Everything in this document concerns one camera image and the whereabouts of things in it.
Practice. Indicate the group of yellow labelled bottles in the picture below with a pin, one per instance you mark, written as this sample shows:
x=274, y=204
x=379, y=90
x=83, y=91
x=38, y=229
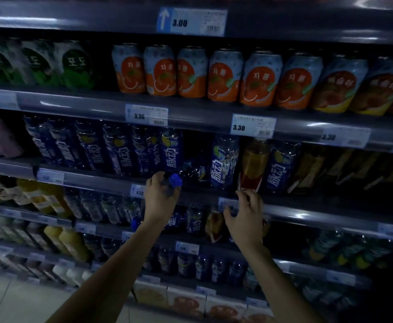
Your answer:
x=31, y=195

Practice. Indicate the person's left hand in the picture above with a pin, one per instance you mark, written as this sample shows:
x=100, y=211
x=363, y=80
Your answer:
x=157, y=201

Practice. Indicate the row of white fruit-print cartons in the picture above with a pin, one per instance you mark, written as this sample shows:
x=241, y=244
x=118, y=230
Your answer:
x=186, y=302

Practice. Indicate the row of pale labelled bottles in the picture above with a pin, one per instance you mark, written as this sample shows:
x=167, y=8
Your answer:
x=18, y=232

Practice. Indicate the row of dark green bottles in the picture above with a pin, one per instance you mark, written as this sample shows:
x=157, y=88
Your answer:
x=250, y=277

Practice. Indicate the person's right forearm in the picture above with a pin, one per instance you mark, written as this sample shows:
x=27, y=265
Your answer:
x=277, y=292

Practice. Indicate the yellow peach print drink can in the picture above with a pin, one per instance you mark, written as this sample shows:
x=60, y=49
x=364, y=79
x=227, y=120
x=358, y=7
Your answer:
x=380, y=89
x=338, y=87

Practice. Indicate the person's right hand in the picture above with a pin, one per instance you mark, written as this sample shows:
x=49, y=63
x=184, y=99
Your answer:
x=248, y=225

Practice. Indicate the dark grey store shelf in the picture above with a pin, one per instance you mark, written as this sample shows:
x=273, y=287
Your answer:
x=82, y=104

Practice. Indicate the row of clear white-label bottles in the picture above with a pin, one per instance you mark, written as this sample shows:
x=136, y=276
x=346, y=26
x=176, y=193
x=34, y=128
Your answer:
x=92, y=206

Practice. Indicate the row of orange fruit cans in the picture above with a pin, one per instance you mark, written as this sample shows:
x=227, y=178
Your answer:
x=223, y=77

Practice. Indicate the person's left forearm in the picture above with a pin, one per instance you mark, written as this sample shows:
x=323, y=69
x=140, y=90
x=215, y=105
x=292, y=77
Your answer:
x=115, y=279

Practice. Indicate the row of dark blue bottles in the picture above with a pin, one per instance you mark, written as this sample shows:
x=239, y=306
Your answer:
x=92, y=147

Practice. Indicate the row of small blue bottles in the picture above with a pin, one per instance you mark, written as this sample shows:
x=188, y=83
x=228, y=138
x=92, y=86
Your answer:
x=186, y=264

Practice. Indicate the row of gold label bottles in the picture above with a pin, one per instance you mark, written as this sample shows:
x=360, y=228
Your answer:
x=309, y=168

